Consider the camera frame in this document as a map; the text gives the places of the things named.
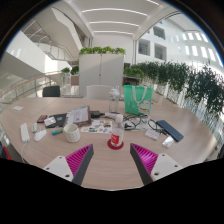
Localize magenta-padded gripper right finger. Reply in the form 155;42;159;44
129;143;184;186

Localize ceiling strip lights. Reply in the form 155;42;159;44
81;0;161;36

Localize white computer mouse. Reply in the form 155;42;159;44
33;128;48;143

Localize glass railing with wooden handrail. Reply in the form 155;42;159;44
0;71;64;104

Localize white chair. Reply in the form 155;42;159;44
85;84;114;100

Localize tangled black cables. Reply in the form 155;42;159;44
122;113;163;132

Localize small grey oval device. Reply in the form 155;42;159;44
30;122;39;134

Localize small red-black device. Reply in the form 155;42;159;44
36;114;48;124

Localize white power strip cable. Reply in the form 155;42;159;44
19;141;28;164

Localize white grid-pattern mug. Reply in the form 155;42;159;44
63;123;82;144

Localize white adapter block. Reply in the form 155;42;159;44
104;112;124;121

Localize shiny white wrapper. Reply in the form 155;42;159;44
162;135;175;149

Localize clear white-cap sports bottle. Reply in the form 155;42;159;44
108;85;121;114

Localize red chair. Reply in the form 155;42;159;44
0;144;12;161

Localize black charger block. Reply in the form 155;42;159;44
89;110;106;119

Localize white power strip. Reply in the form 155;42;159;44
19;122;31;144

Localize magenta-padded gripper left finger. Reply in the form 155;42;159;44
43;143;95;187

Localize clear red-label water bottle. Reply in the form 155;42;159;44
110;113;125;148

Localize slim planter with green plant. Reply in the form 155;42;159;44
60;67;72;96

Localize flat round red coaster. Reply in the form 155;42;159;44
106;138;125;151

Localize black wallet with white card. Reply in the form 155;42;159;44
44;113;68;129

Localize row of green hedge plants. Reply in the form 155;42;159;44
133;59;224;116

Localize colourful sticker sheet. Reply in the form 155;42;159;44
80;119;114;135

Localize white cabinet topped with plants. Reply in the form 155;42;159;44
78;46;127;98

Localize green cat-print tote bag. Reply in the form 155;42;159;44
123;84;154;117

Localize flat white packet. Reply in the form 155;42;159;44
144;129;162;141

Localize brown notebook with white paper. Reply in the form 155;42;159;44
64;105;92;127

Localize small blue marker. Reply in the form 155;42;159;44
50;127;64;136

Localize brown planter with green plant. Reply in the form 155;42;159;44
69;65;80;86

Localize black chair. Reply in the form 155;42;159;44
42;85;62;98

